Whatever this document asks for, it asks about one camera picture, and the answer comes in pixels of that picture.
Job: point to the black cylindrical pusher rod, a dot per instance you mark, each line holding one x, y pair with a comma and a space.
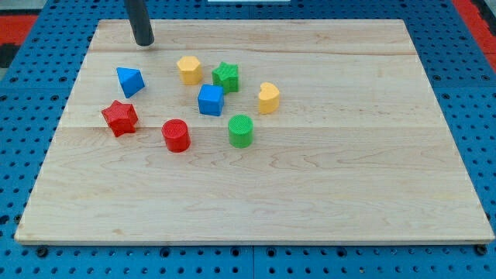
140, 22

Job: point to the blue triangle block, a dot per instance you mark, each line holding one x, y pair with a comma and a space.
131, 80

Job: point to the blue cube block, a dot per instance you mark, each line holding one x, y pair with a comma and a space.
210, 100

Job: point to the yellow hexagon block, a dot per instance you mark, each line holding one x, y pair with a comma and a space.
190, 70

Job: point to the red star block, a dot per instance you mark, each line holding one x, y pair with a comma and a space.
120, 118

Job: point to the green star block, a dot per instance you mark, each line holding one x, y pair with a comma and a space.
227, 76

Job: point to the red cylinder block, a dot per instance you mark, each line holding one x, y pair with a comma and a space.
176, 135

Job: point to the green cylinder block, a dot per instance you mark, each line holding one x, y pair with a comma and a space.
240, 129

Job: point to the yellow heart block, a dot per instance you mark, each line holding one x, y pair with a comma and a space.
268, 98

